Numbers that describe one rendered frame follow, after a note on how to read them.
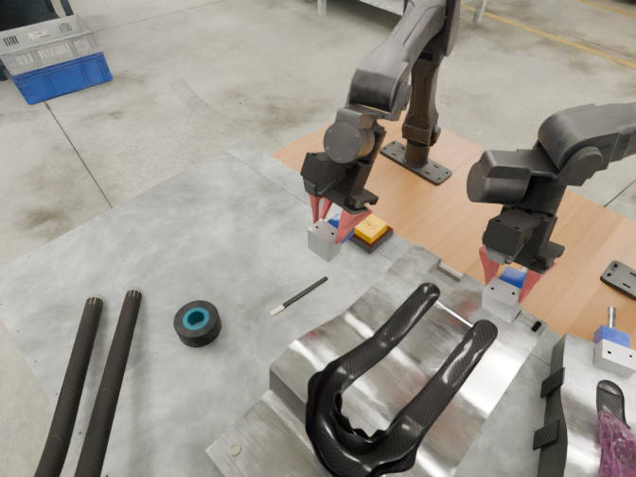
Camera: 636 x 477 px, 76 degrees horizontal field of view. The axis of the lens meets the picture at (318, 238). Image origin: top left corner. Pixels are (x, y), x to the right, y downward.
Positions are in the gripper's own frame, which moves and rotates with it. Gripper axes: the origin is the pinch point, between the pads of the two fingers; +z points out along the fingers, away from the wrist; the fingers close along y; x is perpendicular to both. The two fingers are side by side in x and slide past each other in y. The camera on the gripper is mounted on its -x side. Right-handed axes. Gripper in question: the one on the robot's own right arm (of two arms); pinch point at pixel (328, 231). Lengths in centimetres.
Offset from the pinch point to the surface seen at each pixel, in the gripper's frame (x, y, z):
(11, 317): -35, -38, 36
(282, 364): -18.7, 11.6, 11.8
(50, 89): 67, -288, 67
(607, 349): 17.8, 44.8, -1.6
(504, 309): 9.1, 29.9, -1.6
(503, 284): 10.4, 27.6, -4.6
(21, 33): 62, -325, 42
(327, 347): -12.4, 14.1, 9.5
